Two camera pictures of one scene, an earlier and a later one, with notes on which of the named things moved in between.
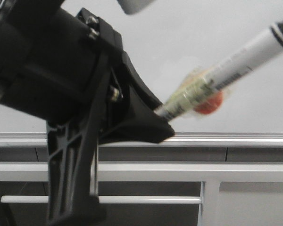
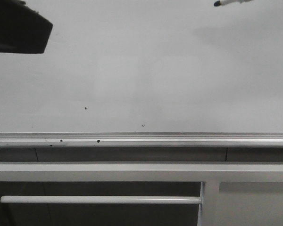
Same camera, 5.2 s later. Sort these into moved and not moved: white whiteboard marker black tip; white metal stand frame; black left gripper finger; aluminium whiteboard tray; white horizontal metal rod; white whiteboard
Moved: black left gripper finger; white whiteboard marker black tip
Not moved: white whiteboard; white metal stand frame; white horizontal metal rod; aluminium whiteboard tray
